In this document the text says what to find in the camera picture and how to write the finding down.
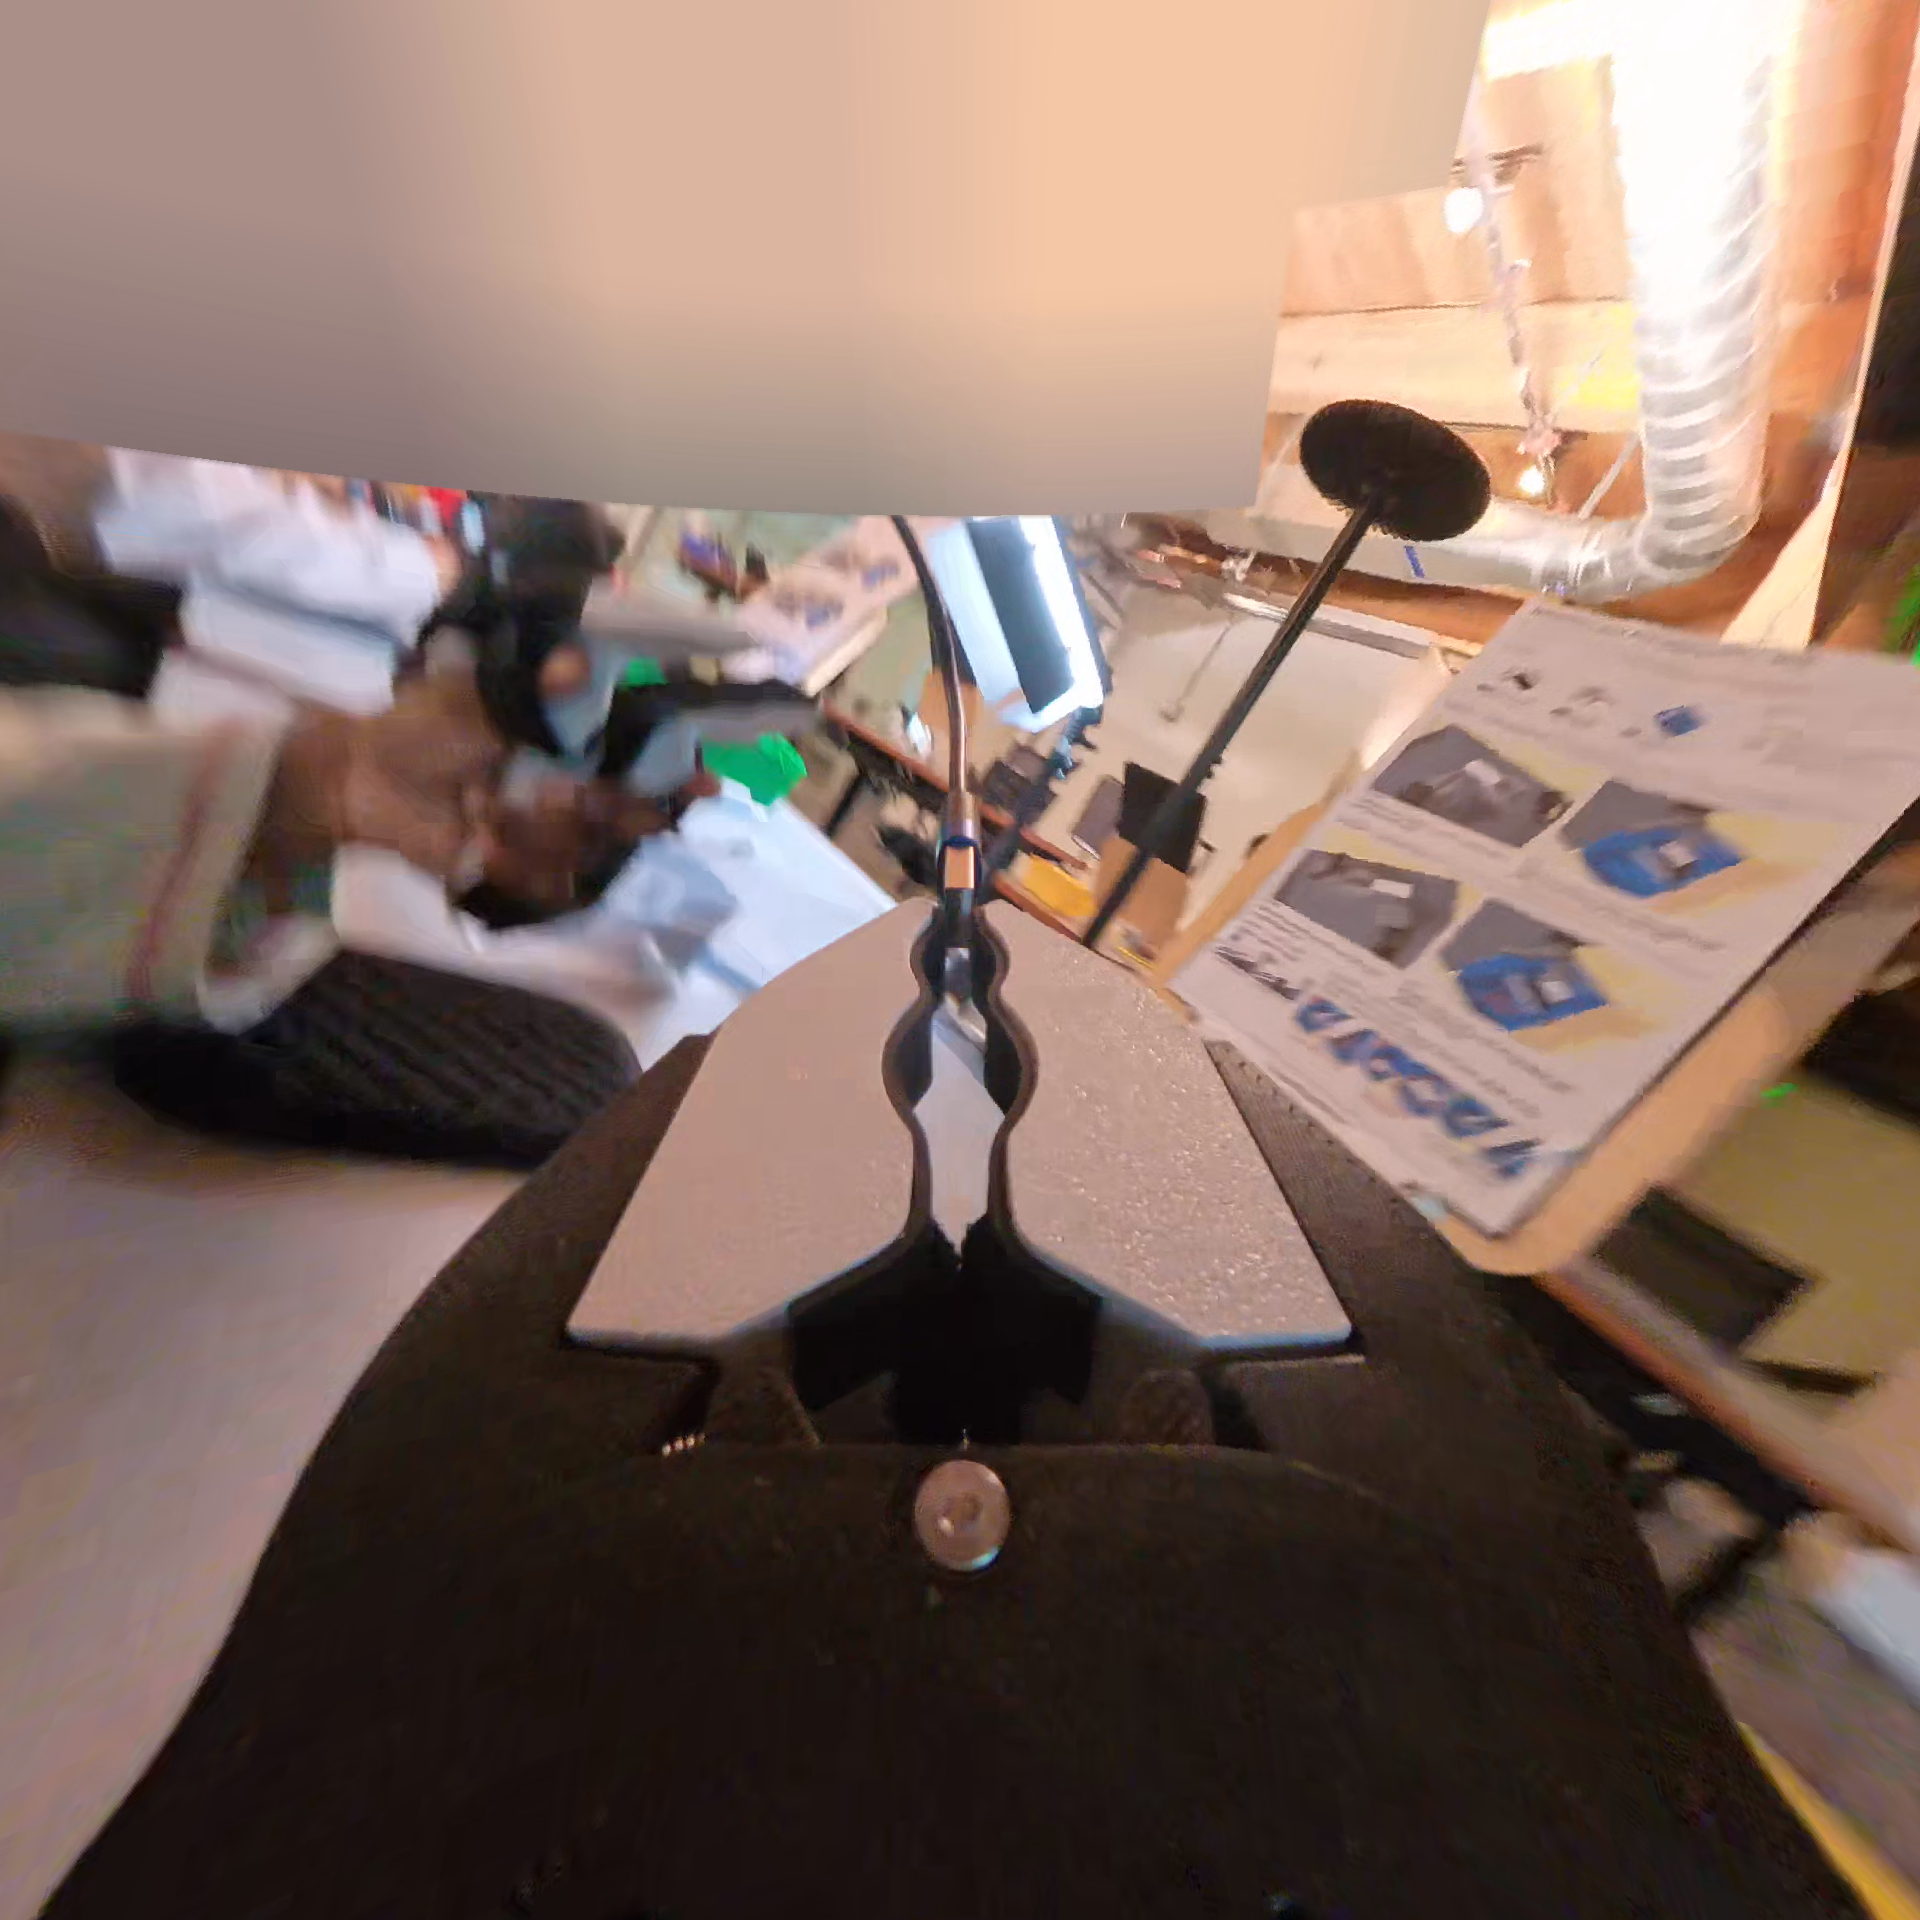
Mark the silver flexible air duct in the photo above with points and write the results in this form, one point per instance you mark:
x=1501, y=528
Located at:
x=1711, y=374

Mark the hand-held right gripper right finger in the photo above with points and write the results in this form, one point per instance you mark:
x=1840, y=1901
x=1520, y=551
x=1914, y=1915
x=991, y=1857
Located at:
x=1155, y=1155

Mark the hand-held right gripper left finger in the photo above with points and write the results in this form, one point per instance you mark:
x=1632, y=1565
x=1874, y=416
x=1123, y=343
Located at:
x=766, y=1139

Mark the person's left hand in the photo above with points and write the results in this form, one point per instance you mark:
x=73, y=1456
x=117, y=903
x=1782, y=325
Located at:
x=554, y=838

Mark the black round-base pole stand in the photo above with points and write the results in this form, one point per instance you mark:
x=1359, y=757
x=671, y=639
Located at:
x=1396, y=465

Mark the white led light panel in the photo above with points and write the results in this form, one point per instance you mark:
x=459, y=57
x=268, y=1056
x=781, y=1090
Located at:
x=1037, y=615

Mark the person's left forearm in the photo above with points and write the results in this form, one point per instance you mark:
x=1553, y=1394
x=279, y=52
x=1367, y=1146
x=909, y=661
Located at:
x=302, y=819

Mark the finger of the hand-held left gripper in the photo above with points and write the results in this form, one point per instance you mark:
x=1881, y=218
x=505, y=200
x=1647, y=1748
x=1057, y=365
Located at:
x=675, y=632

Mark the printed instruction sheet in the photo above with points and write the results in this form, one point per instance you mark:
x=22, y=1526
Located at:
x=1576, y=838

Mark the green plastic bin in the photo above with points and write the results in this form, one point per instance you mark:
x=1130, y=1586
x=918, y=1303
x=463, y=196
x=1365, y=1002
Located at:
x=757, y=766

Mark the black mesh cushion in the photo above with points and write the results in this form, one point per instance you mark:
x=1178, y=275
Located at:
x=375, y=1048

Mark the pale wooden display board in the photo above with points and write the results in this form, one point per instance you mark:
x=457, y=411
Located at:
x=1696, y=1111

